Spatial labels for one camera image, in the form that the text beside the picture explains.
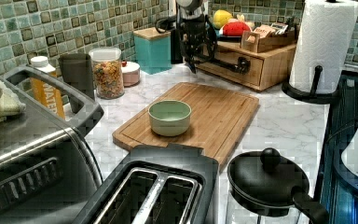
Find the black lidded glass pot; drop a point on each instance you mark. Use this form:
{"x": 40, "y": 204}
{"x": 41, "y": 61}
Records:
{"x": 267, "y": 188}

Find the small white lidded container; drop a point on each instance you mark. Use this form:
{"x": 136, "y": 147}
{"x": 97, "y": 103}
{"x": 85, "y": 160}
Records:
{"x": 131, "y": 73}

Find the white paper towel roll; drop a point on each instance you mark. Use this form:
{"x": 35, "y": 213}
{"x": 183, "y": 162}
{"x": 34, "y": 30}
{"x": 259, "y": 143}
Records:
{"x": 324, "y": 38}

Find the yellow toy lemon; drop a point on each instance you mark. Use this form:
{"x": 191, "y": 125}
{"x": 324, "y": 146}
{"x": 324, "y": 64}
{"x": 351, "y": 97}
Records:
{"x": 220, "y": 18}

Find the black paper towel holder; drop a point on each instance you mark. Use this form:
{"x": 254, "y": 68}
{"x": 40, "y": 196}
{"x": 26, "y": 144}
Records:
{"x": 311, "y": 96}

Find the light green bowl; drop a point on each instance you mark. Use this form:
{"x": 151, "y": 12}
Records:
{"x": 169, "y": 117}

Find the glass cereal jar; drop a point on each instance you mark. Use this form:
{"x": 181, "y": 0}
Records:
{"x": 106, "y": 70}

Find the wooden tea box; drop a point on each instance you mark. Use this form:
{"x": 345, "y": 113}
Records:
{"x": 266, "y": 38}

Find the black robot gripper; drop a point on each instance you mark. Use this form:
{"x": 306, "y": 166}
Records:
{"x": 195, "y": 31}

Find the teal canister with wooden lid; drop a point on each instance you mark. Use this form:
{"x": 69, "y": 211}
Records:
{"x": 153, "y": 50}

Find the bamboo cutting board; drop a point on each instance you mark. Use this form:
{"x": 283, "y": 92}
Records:
{"x": 218, "y": 120}

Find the toy watermelon slice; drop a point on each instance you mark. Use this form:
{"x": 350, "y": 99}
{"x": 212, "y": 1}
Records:
{"x": 236, "y": 28}

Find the dark grey tumbler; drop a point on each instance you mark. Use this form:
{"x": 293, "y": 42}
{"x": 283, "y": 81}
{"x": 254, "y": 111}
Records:
{"x": 76, "y": 71}

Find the black two-slot toaster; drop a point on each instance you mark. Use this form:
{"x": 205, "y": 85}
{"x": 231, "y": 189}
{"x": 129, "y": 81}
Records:
{"x": 156, "y": 185}

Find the stainless toaster oven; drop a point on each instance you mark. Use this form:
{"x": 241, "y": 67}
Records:
{"x": 47, "y": 170}

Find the black drawer handle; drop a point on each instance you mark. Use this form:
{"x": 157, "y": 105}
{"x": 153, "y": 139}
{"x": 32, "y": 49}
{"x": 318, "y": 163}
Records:
{"x": 242, "y": 66}

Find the wooden drawer box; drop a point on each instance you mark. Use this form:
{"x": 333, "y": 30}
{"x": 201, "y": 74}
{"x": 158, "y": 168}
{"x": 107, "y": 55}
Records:
{"x": 267, "y": 68}

